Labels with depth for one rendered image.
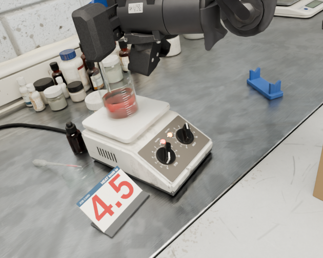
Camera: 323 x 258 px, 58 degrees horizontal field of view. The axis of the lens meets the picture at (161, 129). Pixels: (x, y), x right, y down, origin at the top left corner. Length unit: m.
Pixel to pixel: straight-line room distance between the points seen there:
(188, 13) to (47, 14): 0.64
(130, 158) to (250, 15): 0.27
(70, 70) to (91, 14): 0.48
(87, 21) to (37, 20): 0.60
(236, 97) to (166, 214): 0.35
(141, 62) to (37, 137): 0.38
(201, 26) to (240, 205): 0.26
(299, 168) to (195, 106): 0.27
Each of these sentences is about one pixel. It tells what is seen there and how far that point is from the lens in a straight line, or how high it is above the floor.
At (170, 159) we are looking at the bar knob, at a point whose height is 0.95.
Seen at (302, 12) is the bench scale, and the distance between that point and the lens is 1.19.
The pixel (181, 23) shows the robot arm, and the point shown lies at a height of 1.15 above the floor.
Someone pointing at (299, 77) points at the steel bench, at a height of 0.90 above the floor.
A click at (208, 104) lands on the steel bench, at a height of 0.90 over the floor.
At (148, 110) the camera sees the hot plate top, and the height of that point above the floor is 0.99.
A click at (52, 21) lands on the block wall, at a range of 0.96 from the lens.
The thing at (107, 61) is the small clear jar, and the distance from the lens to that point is 0.84.
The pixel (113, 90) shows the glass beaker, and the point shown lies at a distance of 0.47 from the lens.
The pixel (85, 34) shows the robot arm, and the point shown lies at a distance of 0.36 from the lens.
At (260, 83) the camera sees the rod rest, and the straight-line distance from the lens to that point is 0.73.
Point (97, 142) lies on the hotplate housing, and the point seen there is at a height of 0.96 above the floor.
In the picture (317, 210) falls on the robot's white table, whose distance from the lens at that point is 0.47.
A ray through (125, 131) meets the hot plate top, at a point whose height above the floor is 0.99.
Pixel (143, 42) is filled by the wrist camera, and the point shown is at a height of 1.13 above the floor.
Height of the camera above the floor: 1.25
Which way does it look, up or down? 35 degrees down
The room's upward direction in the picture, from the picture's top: 11 degrees counter-clockwise
